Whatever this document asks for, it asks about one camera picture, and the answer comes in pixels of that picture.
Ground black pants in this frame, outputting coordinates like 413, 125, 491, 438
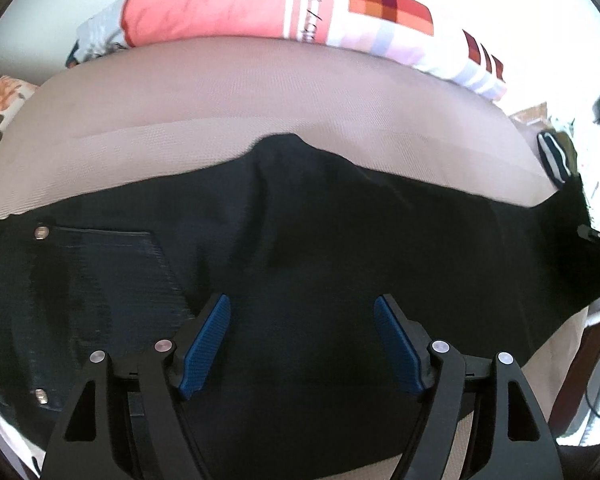
0, 134, 600, 479

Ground beige mesh bed mat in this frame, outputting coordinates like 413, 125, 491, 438
0, 34, 589, 480

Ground long pink plaid bolster pillow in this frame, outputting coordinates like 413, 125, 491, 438
65, 0, 506, 101

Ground dark striped folded cloth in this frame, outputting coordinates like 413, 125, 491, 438
536, 130, 579, 188

